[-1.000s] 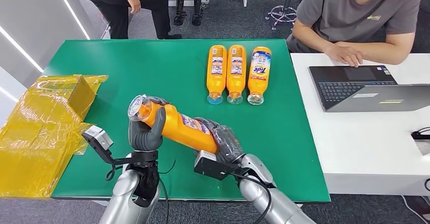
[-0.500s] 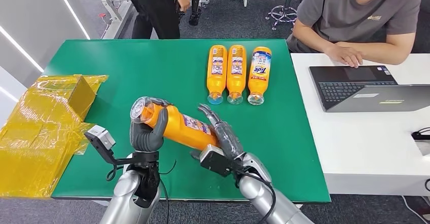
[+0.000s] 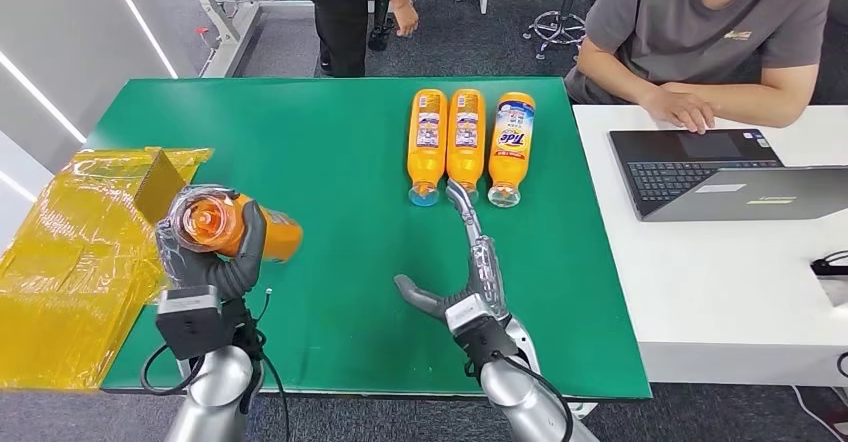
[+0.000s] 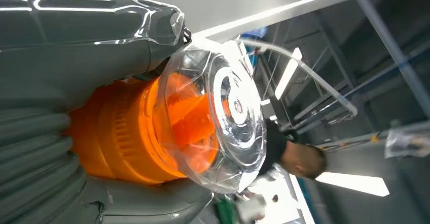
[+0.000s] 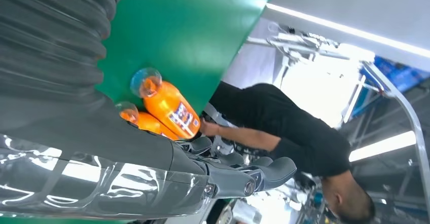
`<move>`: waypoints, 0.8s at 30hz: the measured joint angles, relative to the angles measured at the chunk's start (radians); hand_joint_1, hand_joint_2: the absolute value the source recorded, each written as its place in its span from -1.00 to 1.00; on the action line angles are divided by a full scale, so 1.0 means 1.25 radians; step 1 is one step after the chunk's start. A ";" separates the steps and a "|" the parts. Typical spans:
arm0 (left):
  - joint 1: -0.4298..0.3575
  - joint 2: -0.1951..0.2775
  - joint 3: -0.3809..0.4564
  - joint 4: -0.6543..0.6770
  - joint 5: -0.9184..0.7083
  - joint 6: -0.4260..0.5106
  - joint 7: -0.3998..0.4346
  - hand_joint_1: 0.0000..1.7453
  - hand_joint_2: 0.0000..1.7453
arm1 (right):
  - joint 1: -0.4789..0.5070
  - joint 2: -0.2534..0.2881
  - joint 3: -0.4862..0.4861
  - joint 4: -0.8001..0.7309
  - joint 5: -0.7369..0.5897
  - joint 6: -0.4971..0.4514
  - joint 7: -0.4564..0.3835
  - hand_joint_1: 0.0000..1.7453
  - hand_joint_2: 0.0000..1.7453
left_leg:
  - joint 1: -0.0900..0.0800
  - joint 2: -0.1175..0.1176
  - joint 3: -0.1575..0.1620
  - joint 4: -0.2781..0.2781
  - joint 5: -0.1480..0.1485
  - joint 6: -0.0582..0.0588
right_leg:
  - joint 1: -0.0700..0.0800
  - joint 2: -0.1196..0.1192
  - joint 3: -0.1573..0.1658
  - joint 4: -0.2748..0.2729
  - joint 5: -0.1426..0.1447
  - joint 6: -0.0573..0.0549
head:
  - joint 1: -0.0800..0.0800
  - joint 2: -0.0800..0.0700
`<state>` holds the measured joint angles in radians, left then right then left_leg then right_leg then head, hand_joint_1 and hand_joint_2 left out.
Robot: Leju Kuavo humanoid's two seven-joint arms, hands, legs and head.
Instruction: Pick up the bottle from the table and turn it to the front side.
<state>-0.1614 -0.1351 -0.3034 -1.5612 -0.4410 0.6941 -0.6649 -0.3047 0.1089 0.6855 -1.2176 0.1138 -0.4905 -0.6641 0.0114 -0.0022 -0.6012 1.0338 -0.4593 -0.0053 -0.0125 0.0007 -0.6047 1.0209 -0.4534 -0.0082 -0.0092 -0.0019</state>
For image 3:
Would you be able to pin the orange detergent bottle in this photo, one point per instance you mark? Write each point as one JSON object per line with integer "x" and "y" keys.
{"x": 281, "y": 234}
{"x": 466, "y": 154}

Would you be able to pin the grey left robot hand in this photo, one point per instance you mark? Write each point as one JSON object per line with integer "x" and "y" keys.
{"x": 205, "y": 276}

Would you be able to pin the orange bottle with blue cap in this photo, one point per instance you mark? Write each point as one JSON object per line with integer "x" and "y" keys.
{"x": 427, "y": 161}

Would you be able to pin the orange Tide label bottle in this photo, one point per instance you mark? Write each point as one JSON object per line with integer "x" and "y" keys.
{"x": 510, "y": 161}

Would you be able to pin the seated person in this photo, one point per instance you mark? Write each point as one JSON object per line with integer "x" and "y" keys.
{"x": 676, "y": 22}

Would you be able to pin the standing person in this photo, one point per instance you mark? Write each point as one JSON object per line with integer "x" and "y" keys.
{"x": 338, "y": 8}

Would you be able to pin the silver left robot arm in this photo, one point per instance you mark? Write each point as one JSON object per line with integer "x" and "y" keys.
{"x": 212, "y": 392}

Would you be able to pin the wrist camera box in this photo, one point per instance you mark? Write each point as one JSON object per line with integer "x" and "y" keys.
{"x": 192, "y": 323}
{"x": 470, "y": 313}

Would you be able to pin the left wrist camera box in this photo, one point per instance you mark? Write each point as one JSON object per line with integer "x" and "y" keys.
{"x": 192, "y": 323}

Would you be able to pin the dark grey laptop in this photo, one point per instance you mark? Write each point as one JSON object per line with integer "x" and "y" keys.
{"x": 696, "y": 174}

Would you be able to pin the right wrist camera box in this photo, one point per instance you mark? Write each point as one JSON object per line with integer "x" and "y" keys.
{"x": 470, "y": 313}

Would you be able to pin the yellow film wrapped cardboard box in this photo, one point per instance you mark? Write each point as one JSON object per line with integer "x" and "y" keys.
{"x": 66, "y": 260}

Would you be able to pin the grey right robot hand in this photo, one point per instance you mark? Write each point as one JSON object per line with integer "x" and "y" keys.
{"x": 487, "y": 273}

